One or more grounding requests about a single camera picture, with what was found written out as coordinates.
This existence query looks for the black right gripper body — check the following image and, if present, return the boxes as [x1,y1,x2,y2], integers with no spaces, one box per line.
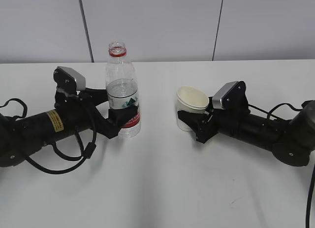
[196,108,249,142]

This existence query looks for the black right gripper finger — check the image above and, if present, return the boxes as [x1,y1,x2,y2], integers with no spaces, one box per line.
[177,110,209,132]

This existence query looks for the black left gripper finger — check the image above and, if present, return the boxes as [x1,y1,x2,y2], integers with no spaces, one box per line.
[108,106,141,139]
[85,88,108,105]

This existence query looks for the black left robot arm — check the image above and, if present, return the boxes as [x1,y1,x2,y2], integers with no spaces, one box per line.
[0,89,138,167]

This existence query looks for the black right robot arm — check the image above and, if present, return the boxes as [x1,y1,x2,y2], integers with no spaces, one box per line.
[178,100,315,167]

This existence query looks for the Nongfu Spring water bottle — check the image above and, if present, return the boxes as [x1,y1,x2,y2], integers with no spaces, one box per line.
[105,42,141,138]

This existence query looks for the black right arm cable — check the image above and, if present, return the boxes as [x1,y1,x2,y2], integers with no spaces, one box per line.
[247,102,315,228]

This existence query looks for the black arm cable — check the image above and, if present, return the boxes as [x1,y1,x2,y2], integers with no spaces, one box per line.
[0,95,97,175]
[247,102,315,228]

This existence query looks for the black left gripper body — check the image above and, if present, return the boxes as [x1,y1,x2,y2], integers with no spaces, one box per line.
[55,88,113,139]

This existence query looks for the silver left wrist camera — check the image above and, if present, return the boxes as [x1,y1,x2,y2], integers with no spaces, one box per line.
[53,66,86,94]

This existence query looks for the white paper cup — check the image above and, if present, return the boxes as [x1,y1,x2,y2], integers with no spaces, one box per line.
[176,86,210,131]

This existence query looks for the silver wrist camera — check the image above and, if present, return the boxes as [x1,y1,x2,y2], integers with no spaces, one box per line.
[53,66,86,94]
[212,81,240,110]

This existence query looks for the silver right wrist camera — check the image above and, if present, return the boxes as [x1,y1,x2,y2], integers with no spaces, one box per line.
[212,81,240,110]

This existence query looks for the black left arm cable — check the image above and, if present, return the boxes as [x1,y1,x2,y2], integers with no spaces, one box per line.
[0,95,97,175]

